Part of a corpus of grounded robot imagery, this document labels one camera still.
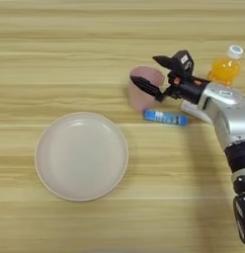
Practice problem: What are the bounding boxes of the orange juice bottle white cap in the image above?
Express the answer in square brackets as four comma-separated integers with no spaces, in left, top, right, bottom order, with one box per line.
[206,44,245,87]

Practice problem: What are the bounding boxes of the pink plastic cup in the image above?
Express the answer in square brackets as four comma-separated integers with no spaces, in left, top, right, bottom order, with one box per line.
[127,65,166,113]

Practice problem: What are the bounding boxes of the beige round plate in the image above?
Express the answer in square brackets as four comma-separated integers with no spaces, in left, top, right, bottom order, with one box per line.
[34,111,129,203]

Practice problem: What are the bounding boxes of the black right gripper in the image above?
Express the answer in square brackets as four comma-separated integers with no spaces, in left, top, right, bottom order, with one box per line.
[129,54,212,105]

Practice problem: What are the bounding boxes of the blue tube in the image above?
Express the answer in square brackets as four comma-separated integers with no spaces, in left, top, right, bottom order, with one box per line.
[142,109,189,127]

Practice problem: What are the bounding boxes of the small black box white label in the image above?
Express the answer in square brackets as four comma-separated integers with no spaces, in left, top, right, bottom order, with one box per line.
[170,49,196,79]

